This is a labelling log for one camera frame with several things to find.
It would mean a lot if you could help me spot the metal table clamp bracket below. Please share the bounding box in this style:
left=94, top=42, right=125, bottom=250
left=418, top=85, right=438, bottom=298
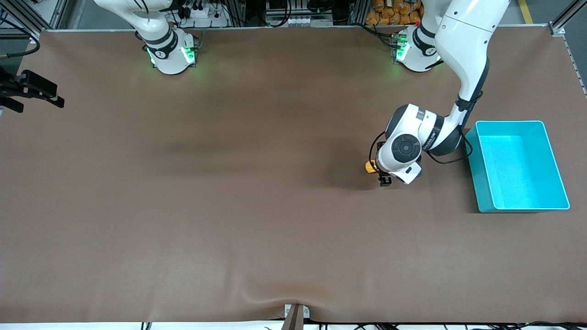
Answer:
left=284, top=303, right=310, bottom=330

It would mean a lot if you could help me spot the aluminium frame rail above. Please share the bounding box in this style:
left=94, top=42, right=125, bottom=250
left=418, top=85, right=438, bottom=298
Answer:
left=549, top=0, right=587, bottom=37
left=0, top=0, right=85, bottom=38

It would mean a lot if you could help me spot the teal plastic storage bin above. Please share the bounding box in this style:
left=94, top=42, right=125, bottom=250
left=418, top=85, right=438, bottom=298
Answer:
left=464, top=121, right=570, bottom=213

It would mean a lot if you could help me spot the orange snack packets pile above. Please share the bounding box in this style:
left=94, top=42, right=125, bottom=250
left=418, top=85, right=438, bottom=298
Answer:
left=365, top=0, right=425, bottom=26

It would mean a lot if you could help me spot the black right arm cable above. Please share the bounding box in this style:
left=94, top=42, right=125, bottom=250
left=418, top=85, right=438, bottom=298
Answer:
left=0, top=38, right=41, bottom=60

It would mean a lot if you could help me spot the white power strip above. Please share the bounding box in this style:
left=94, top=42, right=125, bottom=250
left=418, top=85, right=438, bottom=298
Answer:
left=177, top=4, right=230, bottom=28

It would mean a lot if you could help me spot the brown table mat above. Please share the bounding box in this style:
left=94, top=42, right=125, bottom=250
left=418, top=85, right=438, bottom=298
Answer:
left=0, top=25, right=587, bottom=324

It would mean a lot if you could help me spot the black and white control unit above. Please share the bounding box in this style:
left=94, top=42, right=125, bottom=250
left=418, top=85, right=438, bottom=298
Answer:
left=265, top=0, right=334, bottom=27

